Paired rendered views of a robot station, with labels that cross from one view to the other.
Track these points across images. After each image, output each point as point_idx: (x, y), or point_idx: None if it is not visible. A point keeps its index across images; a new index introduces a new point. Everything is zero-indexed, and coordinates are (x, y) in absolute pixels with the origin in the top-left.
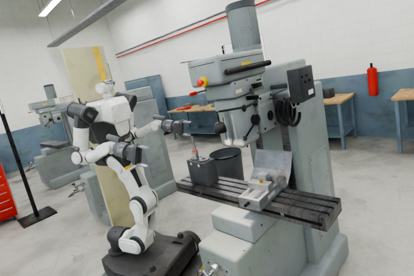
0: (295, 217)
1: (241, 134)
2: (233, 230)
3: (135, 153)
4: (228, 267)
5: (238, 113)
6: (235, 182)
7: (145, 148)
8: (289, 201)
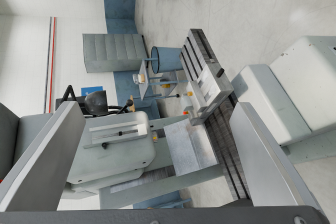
0: (205, 49)
1: (126, 113)
2: (277, 91)
3: (89, 215)
4: (325, 46)
5: (89, 118)
6: (225, 164)
7: (57, 113)
8: (198, 70)
